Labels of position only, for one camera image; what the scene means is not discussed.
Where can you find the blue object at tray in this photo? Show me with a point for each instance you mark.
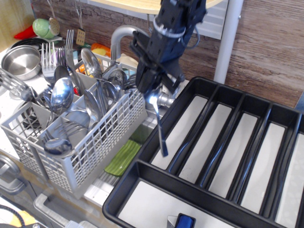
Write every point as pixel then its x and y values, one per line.
pixel 185 221

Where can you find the wooden shelf board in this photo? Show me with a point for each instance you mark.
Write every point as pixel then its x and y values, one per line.
pixel 139 6

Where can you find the large steel spoon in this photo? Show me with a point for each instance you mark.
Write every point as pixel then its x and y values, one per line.
pixel 62 95

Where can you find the black cutlery tray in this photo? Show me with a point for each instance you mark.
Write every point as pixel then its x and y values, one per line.
pixel 235 161

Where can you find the steel forks front compartment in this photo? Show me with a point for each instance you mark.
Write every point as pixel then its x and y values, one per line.
pixel 63 131

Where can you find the grey plastic cutlery basket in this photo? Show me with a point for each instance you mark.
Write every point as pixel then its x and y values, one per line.
pixel 92 150

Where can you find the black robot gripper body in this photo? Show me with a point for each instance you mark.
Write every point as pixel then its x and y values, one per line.
pixel 159 53

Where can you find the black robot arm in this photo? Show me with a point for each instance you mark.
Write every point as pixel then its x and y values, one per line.
pixel 178 19

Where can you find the steel fork at back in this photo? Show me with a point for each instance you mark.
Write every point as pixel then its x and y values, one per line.
pixel 113 54

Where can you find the steel spoon upright back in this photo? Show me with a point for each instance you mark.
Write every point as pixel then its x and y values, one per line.
pixel 91 63

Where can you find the steel spoon front corner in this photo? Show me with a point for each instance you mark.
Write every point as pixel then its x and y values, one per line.
pixel 58 147

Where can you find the silver sink faucet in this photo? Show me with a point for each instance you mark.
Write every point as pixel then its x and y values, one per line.
pixel 165 98

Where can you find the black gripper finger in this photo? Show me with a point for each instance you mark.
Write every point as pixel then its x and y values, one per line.
pixel 172 83
pixel 146 80

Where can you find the small steel spoon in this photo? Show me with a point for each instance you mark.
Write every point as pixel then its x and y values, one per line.
pixel 151 97

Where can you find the tall steel fork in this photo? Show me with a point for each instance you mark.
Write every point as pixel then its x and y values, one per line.
pixel 70 61

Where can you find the hanging yellow spatula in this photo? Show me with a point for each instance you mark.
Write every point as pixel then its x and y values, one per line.
pixel 81 34

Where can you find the white metal post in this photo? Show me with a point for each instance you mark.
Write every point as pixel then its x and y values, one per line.
pixel 233 16

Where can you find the steel pot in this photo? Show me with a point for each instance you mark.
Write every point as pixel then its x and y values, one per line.
pixel 22 61

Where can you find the green toy cup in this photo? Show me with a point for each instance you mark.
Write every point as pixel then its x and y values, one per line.
pixel 41 29

